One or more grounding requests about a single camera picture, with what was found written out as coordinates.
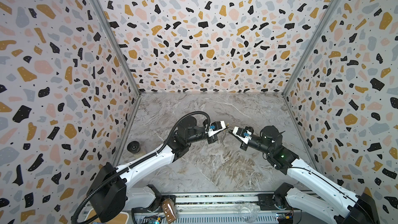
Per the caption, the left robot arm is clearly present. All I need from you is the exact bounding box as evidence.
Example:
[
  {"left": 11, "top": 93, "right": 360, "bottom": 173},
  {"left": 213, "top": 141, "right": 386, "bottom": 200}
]
[{"left": 72, "top": 111, "right": 228, "bottom": 224}]

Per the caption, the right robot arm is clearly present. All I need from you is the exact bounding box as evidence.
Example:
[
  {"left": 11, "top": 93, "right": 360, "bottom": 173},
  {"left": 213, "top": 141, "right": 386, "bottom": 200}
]
[{"left": 229, "top": 125, "right": 380, "bottom": 224}]

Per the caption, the clear glass jar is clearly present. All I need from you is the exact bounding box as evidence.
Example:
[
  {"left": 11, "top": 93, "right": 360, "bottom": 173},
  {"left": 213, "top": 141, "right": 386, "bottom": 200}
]
[{"left": 238, "top": 203, "right": 258, "bottom": 224}]

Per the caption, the black round lens cap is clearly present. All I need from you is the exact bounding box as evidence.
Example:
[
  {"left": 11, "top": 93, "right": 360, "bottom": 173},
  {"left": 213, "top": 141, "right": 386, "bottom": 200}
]
[{"left": 126, "top": 141, "right": 141, "bottom": 154}]

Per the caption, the brown circuit box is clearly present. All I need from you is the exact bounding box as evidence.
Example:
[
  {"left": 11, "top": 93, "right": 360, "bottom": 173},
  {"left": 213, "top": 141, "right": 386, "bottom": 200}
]
[{"left": 162, "top": 198, "right": 177, "bottom": 224}]

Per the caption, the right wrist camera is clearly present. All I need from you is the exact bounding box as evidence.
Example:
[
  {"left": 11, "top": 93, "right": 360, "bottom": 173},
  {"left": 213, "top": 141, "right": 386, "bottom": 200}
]
[{"left": 234, "top": 127, "right": 252, "bottom": 145}]

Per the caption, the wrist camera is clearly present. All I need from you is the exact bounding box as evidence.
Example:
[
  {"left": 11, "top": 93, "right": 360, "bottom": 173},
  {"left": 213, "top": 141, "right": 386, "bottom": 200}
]
[
  {"left": 207, "top": 121, "right": 227, "bottom": 138},
  {"left": 234, "top": 127, "right": 252, "bottom": 145}
]

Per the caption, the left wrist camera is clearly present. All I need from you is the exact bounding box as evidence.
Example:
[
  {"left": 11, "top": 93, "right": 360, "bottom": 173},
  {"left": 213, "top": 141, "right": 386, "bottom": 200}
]
[{"left": 207, "top": 121, "right": 227, "bottom": 138}]

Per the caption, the black corrugated cable conduit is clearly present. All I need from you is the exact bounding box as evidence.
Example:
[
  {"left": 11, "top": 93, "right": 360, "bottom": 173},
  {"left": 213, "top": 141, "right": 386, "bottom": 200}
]
[{"left": 70, "top": 110, "right": 212, "bottom": 224}]

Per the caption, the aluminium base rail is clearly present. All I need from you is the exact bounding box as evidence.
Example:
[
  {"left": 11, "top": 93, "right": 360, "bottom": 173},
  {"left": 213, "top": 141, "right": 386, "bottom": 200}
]
[{"left": 83, "top": 191, "right": 346, "bottom": 224}]

